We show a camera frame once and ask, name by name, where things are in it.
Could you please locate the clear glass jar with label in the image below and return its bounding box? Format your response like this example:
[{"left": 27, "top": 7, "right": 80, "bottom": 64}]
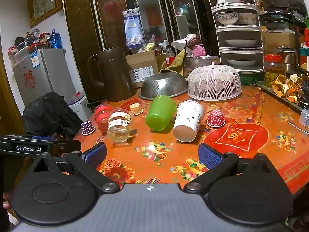
[{"left": 107, "top": 108, "right": 133, "bottom": 143}]

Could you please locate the steel colander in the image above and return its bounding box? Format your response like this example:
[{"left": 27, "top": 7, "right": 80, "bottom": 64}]
[{"left": 138, "top": 72, "right": 189, "bottom": 100}]

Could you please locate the wooden wall clock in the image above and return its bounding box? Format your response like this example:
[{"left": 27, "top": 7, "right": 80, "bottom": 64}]
[{"left": 27, "top": 0, "right": 63, "bottom": 27}]

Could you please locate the cardboard box with label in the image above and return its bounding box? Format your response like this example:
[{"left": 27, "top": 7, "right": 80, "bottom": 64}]
[{"left": 126, "top": 50, "right": 160, "bottom": 89}]

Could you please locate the pink cloth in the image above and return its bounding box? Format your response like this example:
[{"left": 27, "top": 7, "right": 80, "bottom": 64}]
[{"left": 191, "top": 45, "right": 207, "bottom": 57}]

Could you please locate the white mesh food cover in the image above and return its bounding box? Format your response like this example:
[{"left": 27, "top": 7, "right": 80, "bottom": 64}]
[{"left": 188, "top": 62, "right": 242, "bottom": 101}]

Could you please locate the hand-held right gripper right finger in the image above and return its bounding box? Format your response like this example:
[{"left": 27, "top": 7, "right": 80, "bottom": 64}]
[{"left": 184, "top": 143, "right": 278, "bottom": 195}]

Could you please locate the white cardboard box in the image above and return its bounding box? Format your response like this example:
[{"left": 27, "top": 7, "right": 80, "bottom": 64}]
[{"left": 68, "top": 95, "right": 92, "bottom": 123}]

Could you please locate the blue water bottle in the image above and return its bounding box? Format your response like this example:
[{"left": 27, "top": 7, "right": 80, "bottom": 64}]
[{"left": 50, "top": 29, "right": 63, "bottom": 49}]

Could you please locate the green plastic cup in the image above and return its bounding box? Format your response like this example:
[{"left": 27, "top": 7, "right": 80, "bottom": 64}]
[{"left": 145, "top": 95, "right": 177, "bottom": 131}]

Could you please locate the dark glass door cabinet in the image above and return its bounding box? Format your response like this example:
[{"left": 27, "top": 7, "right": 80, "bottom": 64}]
[{"left": 61, "top": 0, "right": 215, "bottom": 102}]

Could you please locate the steel basin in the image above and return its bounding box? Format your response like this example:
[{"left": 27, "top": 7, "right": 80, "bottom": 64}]
[{"left": 185, "top": 55, "right": 221, "bottom": 78}]

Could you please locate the tiered dish cabinet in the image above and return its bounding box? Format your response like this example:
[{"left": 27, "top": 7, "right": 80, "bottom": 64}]
[{"left": 207, "top": 0, "right": 265, "bottom": 75}]

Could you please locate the black pot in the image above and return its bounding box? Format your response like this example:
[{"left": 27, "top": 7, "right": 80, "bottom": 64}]
[{"left": 15, "top": 36, "right": 37, "bottom": 49}]

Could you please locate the glass jar with red lid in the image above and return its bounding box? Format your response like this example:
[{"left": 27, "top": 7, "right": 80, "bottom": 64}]
[{"left": 264, "top": 54, "right": 284, "bottom": 88}]

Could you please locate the green plastic basket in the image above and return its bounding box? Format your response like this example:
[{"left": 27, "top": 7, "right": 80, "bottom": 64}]
[{"left": 239, "top": 74, "right": 265, "bottom": 86}]

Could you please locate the purple polka dot paper cup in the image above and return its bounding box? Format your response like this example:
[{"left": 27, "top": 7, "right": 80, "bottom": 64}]
[{"left": 81, "top": 121, "right": 95, "bottom": 135}]

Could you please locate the clear plastic container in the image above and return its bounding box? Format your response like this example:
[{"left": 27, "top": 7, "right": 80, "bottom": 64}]
[{"left": 299, "top": 108, "right": 309, "bottom": 127}]

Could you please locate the white paper cup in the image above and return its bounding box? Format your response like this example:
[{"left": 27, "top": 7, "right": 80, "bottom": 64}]
[{"left": 173, "top": 100, "right": 205, "bottom": 142}]

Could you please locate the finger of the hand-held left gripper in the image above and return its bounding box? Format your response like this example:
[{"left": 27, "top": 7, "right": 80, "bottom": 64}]
[
  {"left": 52, "top": 140, "right": 82, "bottom": 156},
  {"left": 31, "top": 136, "right": 58, "bottom": 142}
]

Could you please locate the red polka dot paper cup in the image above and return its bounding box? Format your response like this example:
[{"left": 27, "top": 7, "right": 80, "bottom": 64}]
[{"left": 207, "top": 109, "right": 226, "bottom": 127}]

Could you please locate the brown plastic pitcher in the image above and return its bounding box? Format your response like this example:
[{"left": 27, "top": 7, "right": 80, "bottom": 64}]
[{"left": 87, "top": 47, "right": 137, "bottom": 102}]

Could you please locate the orange patterned paper cup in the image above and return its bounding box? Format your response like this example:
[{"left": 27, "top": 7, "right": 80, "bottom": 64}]
[{"left": 129, "top": 103, "right": 143, "bottom": 116}]

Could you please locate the large brown cardboard box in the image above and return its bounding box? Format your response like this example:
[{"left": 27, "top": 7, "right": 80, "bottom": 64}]
[{"left": 262, "top": 30, "right": 300, "bottom": 54}]

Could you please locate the blue snack bag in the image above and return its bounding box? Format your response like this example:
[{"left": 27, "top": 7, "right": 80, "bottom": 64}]
[{"left": 122, "top": 8, "right": 145, "bottom": 49}]

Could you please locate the olive green cloth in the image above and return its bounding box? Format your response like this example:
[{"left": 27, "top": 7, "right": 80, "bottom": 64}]
[{"left": 159, "top": 50, "right": 188, "bottom": 77}]

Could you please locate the red floral tablecloth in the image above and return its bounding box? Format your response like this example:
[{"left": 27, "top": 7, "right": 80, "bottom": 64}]
[{"left": 72, "top": 83, "right": 309, "bottom": 195}]

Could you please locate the white plastic bag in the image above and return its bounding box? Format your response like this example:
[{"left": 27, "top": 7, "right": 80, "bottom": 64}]
[{"left": 171, "top": 38, "right": 192, "bottom": 52}]

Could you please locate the blue patterned bowl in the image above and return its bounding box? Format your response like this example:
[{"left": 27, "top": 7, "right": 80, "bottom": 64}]
[{"left": 215, "top": 12, "right": 238, "bottom": 26}]

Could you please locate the steel kettle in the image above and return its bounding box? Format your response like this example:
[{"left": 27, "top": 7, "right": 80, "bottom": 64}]
[{"left": 278, "top": 47, "right": 300, "bottom": 72}]

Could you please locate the black bag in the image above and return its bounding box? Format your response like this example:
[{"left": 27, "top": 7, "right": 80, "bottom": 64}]
[{"left": 22, "top": 92, "right": 84, "bottom": 139}]

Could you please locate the pink patterned bowl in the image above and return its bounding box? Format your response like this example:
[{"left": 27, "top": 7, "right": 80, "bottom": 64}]
[{"left": 238, "top": 13, "right": 259, "bottom": 25}]

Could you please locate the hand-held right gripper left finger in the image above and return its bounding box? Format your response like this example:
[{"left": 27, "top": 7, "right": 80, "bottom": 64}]
[{"left": 31, "top": 142, "right": 120, "bottom": 194}]

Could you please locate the tray of orange peels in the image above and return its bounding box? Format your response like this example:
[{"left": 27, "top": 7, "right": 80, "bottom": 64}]
[{"left": 256, "top": 74, "right": 309, "bottom": 112}]

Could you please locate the cola bottle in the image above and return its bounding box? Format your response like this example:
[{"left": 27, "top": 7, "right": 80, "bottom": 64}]
[{"left": 165, "top": 45, "right": 176, "bottom": 67}]

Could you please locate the white plate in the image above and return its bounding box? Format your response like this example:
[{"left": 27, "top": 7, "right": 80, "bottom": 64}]
[
  {"left": 224, "top": 39, "right": 258, "bottom": 47},
  {"left": 227, "top": 59, "right": 257, "bottom": 66}
]

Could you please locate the clear bag of yellow snacks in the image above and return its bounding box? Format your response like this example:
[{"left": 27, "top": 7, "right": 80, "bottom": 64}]
[{"left": 138, "top": 35, "right": 156, "bottom": 54}]

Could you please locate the grey refrigerator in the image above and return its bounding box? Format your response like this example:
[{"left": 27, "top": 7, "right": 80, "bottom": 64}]
[{"left": 13, "top": 48, "right": 77, "bottom": 107}]

